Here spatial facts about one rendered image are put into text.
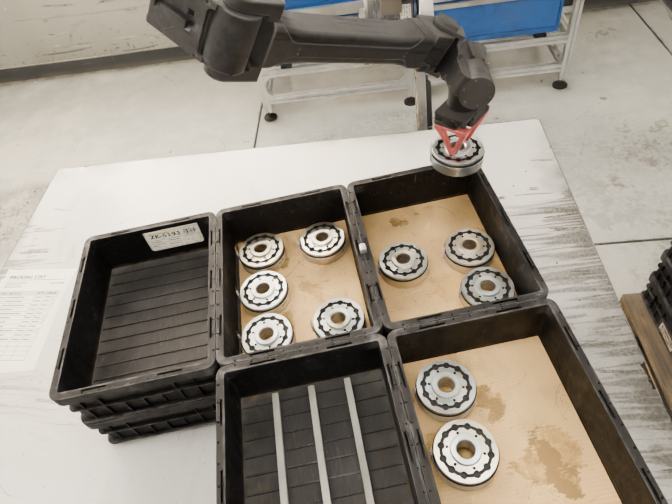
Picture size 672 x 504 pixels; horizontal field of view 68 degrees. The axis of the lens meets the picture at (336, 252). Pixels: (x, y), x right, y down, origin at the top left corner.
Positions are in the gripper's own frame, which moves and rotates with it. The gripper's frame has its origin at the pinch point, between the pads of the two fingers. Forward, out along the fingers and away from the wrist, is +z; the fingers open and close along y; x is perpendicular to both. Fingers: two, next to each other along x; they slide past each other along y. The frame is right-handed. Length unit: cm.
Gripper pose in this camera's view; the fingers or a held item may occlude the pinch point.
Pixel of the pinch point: (458, 144)
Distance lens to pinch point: 103.7
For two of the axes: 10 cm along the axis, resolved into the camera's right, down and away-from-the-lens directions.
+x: -7.9, -4.1, 4.6
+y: 6.1, -6.4, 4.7
